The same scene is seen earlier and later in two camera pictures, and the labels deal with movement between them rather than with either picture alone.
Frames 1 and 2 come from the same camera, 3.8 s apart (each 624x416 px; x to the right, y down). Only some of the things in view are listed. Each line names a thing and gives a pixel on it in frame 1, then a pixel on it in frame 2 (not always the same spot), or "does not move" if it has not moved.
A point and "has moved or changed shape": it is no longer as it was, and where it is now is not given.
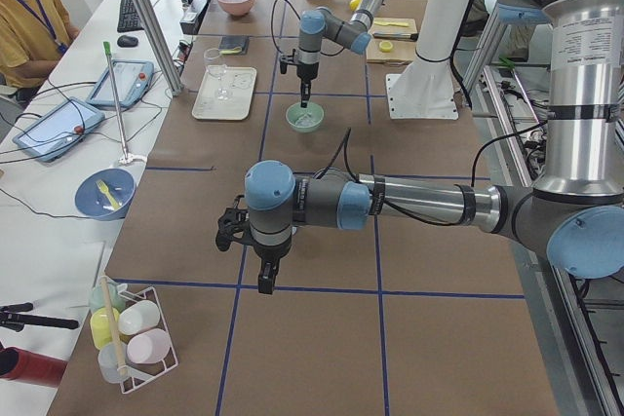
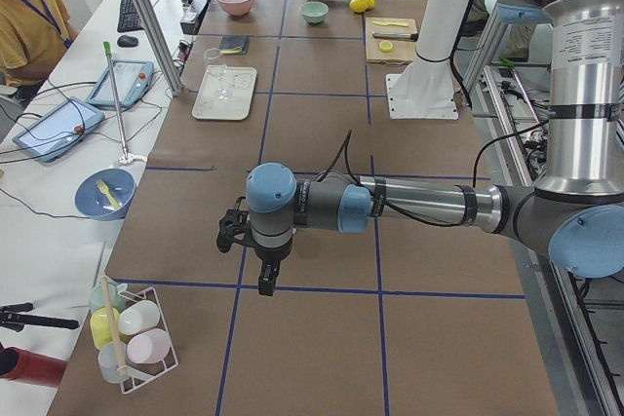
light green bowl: [304, 120] has moved or changed shape
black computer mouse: [128, 41] does not move
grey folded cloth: [232, 42] does not move
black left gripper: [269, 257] does not move
